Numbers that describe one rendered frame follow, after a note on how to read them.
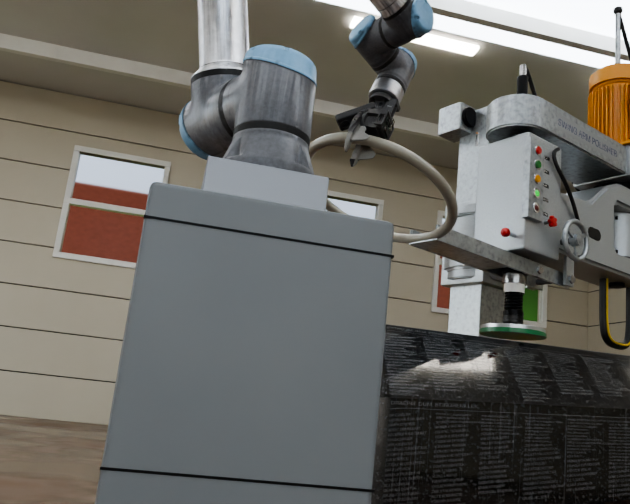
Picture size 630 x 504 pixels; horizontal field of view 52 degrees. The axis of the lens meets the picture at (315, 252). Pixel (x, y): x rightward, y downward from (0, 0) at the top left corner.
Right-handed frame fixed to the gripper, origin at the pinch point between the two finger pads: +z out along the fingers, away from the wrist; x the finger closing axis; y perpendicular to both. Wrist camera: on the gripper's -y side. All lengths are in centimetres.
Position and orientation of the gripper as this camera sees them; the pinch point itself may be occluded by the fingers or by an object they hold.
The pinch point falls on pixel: (348, 155)
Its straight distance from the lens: 172.4
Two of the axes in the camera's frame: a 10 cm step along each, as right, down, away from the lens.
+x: 3.1, 5.5, 7.7
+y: 8.6, 1.8, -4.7
